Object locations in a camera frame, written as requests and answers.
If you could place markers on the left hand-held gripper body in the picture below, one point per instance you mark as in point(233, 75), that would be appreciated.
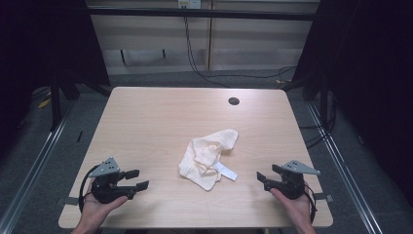
point(105, 190)

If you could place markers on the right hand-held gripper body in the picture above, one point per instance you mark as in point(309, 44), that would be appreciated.
point(290, 183)

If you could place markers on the cream white towel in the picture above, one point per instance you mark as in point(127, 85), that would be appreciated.
point(203, 159)

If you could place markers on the person's left hand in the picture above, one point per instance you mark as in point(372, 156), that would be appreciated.
point(97, 211)

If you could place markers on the person's right hand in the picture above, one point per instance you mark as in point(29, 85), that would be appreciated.
point(293, 209)

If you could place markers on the grey tape strip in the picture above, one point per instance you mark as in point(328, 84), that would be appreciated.
point(70, 201)
point(324, 197)

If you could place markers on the small black floor strip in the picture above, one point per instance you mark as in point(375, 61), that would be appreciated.
point(79, 136)

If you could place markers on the dark round table grommet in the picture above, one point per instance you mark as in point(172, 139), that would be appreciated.
point(233, 101)

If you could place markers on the black metal stand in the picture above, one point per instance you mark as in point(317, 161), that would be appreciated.
point(56, 104)

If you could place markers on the yellow floor marker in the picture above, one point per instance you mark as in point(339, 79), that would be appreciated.
point(44, 103)

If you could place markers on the black curtain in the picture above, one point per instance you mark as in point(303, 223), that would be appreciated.
point(370, 81)
point(42, 42)

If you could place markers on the black horizontal metal bar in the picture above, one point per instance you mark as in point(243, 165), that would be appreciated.
point(195, 13)

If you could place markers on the metal floor rail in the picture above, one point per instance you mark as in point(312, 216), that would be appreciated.
point(32, 170)
point(344, 175)

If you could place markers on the white wall outlet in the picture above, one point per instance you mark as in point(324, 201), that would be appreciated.
point(189, 3)

